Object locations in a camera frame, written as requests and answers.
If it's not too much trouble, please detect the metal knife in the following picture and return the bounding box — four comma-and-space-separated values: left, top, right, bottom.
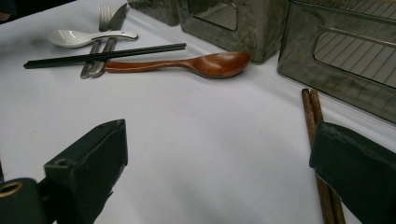
88, 3, 129, 78

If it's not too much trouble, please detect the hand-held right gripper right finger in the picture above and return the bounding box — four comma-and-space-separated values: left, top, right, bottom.
308, 120, 396, 224

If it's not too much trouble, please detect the white ceramic spoon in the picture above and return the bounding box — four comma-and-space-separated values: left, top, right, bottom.
47, 28, 139, 49

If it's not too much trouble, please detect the brown wooden spoon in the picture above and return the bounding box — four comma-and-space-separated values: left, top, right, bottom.
104, 50, 252, 79

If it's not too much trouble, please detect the black chopstick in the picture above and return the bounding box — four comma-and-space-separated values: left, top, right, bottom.
23, 45, 187, 70
22, 42, 187, 67

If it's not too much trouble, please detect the transparent grey plastic bin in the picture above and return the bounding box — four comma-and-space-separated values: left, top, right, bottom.
276, 0, 396, 125
177, 0, 290, 64
126, 0, 181, 27

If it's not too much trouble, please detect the metal fork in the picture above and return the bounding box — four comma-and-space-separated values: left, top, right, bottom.
79, 1, 114, 79

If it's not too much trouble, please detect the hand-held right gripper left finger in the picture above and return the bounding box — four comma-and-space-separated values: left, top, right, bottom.
43, 119, 129, 224

